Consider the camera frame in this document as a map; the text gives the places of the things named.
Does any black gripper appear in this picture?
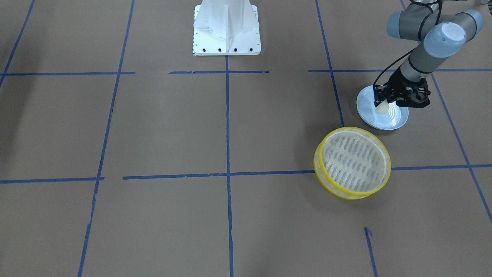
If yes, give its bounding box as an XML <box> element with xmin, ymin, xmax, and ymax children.
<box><xmin>374</xmin><ymin>69</ymin><xmax>417</xmax><ymax>107</ymax></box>

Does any white steamed bun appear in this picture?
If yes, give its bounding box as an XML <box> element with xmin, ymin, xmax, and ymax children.
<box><xmin>375</xmin><ymin>101</ymin><xmax>389</xmax><ymax>115</ymax></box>

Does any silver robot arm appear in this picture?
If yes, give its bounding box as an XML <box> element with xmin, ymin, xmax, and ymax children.
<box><xmin>373</xmin><ymin>0</ymin><xmax>484</xmax><ymax>108</ymax></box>

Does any yellow round steamer basket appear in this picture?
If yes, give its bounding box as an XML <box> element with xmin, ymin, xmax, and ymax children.
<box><xmin>313</xmin><ymin>127</ymin><xmax>392</xmax><ymax>200</ymax></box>

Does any light blue plate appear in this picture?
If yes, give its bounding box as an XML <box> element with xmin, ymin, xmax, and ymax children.
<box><xmin>356</xmin><ymin>86</ymin><xmax>409</xmax><ymax>131</ymax></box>

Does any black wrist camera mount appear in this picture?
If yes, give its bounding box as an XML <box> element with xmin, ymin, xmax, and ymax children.
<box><xmin>396</xmin><ymin>78</ymin><xmax>431</xmax><ymax>108</ymax></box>

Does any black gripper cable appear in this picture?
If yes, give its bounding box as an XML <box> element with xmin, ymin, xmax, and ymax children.
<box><xmin>373</xmin><ymin>0</ymin><xmax>442</xmax><ymax>88</ymax></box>

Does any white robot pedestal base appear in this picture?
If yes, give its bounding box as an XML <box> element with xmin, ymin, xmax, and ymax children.
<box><xmin>192</xmin><ymin>0</ymin><xmax>262</xmax><ymax>56</ymax></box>

